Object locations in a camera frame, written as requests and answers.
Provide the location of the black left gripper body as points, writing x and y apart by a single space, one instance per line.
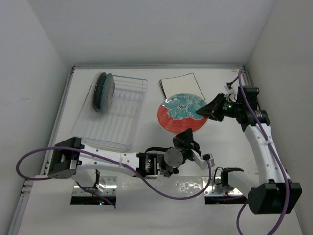
186 152

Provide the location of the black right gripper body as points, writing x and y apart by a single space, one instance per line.
230 108

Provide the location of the red teal floral plate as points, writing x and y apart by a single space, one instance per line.
178 113

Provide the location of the square cream plate black rim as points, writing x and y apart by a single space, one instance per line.
182 84

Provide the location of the blue white floral plate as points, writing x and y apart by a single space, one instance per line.
107 93

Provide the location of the teal blossom plate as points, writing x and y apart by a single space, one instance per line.
98 91

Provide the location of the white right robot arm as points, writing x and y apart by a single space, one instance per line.
274 192

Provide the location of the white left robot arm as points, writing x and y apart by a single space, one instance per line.
82 163

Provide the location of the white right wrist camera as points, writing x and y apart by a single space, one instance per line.
230 91

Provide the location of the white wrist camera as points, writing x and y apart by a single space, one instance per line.
230 91
203 161

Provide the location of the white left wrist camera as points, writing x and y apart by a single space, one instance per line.
203 161

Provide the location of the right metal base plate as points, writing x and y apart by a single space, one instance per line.
214 190

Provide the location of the metal base plate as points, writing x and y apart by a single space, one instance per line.
214 190
107 187

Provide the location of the clear wire dish rack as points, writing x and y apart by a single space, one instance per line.
116 128

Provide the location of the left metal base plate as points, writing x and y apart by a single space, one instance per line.
107 187

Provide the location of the aluminium table frame rail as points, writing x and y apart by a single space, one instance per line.
139 210

